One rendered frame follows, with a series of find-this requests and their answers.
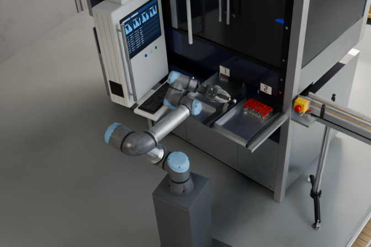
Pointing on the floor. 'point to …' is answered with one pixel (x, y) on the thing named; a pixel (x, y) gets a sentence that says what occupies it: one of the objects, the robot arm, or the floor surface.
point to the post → (292, 75)
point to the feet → (315, 203)
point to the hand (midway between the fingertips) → (227, 98)
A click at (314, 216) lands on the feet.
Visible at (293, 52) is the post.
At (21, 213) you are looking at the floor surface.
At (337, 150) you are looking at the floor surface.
